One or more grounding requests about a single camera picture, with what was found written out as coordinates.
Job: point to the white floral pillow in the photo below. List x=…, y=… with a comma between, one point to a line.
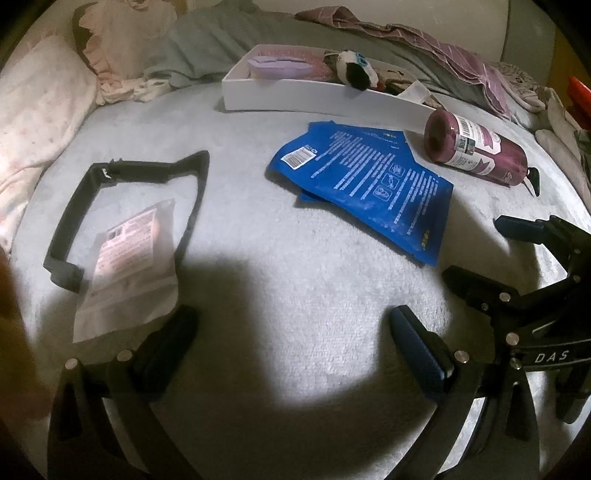
x=41, y=106

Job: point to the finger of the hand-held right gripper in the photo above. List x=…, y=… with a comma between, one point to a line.
x=521, y=227
x=485, y=295

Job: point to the small white patterned cloth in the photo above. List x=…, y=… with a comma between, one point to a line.
x=150, y=90

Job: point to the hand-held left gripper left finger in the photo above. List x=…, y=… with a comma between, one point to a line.
x=166, y=346

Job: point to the black and white plush toy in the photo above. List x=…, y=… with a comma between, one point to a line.
x=355, y=74

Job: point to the purple striped cloth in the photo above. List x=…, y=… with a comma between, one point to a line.
x=461, y=60

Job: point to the grey-green blanket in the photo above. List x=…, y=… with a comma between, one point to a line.
x=207, y=41

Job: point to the floral patterned cloth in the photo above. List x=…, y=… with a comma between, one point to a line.
x=521, y=83

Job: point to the clear packet with pink label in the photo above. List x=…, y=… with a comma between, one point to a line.
x=129, y=286

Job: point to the purple pump bottle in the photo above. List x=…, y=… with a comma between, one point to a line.
x=480, y=147

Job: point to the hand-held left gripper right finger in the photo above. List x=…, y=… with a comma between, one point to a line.
x=420, y=350

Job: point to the white shallow box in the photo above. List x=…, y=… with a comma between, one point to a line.
x=323, y=99

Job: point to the pink ruffled pillow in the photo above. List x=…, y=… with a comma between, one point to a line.
x=124, y=37

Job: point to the red object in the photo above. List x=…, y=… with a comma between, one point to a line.
x=579, y=90

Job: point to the blue printed packet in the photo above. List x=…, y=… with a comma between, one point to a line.
x=308, y=197
x=369, y=184

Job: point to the pink fuzzy cloth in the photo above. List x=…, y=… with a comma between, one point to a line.
x=319, y=69

